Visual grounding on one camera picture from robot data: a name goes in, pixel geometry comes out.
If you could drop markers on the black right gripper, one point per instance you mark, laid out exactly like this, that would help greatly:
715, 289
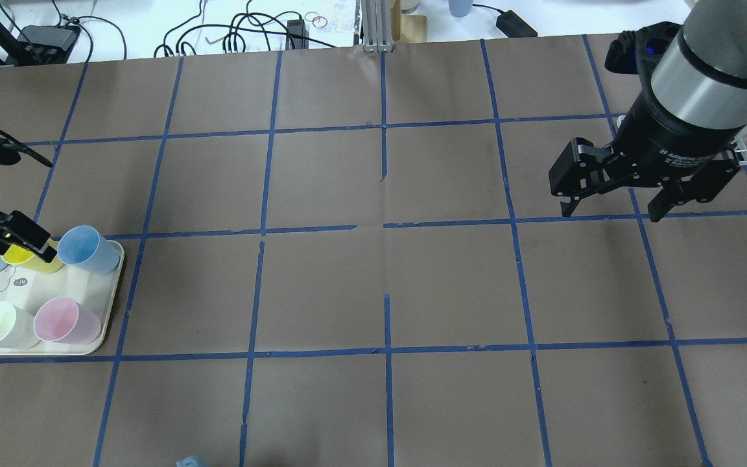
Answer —
668, 137

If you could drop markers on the pink plastic cup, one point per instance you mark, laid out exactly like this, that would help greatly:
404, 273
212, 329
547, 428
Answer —
64, 320

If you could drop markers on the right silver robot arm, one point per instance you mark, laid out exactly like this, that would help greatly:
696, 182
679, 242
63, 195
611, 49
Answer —
702, 77

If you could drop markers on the yellow plastic cup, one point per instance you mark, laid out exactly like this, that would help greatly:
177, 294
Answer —
20, 257

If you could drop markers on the pale green plastic cup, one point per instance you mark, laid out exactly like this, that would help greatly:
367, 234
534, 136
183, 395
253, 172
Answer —
16, 328

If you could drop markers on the blue cup on side table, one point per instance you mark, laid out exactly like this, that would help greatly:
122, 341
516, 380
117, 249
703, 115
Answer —
459, 8

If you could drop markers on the cream rabbit tray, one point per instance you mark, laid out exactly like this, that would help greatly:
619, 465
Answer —
29, 290

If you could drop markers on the black power adapter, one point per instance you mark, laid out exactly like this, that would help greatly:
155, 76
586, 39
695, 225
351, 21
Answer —
513, 26

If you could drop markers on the wooden mug tree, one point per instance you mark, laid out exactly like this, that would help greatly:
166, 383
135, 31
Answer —
407, 26

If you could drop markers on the black camera on stand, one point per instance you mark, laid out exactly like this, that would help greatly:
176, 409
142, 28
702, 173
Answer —
35, 45

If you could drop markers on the aluminium frame post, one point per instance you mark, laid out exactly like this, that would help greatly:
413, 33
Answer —
375, 27

